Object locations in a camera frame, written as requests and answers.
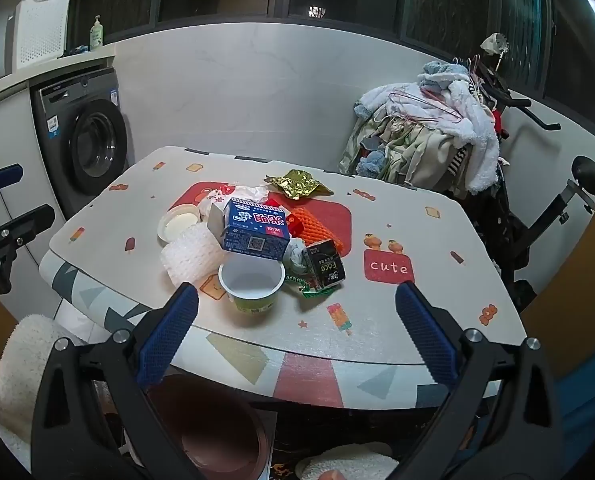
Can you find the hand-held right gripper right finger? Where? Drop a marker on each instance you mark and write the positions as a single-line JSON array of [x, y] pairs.
[[425, 332]]

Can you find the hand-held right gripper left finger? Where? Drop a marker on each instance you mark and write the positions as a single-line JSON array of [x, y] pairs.
[[170, 335]]

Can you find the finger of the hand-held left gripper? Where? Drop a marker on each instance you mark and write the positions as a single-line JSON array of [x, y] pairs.
[[5, 176], [25, 222]]

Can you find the white foam net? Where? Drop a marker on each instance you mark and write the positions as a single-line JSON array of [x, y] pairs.
[[192, 255]]

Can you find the white cup with green label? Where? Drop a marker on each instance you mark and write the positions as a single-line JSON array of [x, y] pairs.
[[252, 305]]

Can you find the white round lid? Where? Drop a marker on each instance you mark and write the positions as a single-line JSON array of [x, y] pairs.
[[177, 222]]

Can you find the brown trash bin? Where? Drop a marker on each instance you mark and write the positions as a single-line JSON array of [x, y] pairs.
[[212, 440]]

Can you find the black small carton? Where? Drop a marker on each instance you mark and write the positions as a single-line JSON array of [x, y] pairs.
[[325, 265]]

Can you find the blue milk carton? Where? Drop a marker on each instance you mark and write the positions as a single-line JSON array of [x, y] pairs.
[[257, 230]]

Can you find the white tissue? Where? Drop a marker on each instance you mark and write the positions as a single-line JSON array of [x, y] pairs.
[[292, 255]]

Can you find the clear plastic package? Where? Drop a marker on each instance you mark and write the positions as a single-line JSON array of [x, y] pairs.
[[222, 192]]

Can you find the white cabinet counter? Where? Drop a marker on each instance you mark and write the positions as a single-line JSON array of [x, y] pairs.
[[7, 135]]

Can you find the grey front-load washing machine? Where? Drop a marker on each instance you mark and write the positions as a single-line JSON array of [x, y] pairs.
[[97, 145]]

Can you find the person's white fluffy garment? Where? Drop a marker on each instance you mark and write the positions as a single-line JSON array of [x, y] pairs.
[[17, 370]]

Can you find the green snack wrapper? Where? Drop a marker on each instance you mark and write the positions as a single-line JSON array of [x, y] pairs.
[[302, 286]]

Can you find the white fluffy slipper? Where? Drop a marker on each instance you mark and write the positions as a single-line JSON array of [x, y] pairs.
[[347, 460]]

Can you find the white perforated laundry basket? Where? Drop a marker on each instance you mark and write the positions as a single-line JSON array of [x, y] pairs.
[[40, 30]]

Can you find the orange foam net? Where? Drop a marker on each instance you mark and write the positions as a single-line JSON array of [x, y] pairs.
[[317, 225]]

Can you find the wooden door panel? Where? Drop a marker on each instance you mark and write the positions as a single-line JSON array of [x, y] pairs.
[[567, 270]]

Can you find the red small box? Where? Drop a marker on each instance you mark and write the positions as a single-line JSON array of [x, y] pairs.
[[293, 221]]

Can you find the pump soap bottle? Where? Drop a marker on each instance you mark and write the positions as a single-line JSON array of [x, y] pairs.
[[96, 35]]

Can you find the blue fabric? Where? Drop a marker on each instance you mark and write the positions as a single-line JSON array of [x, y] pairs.
[[587, 400]]

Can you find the pile of clothes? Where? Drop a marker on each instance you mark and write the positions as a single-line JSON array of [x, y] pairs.
[[427, 150]]

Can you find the gold foil wrapper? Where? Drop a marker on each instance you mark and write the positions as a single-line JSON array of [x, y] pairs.
[[297, 185]]

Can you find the black exercise bike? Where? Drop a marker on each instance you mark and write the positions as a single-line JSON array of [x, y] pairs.
[[590, 175]]

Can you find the small grey cloth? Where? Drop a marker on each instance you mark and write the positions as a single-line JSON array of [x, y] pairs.
[[495, 42]]

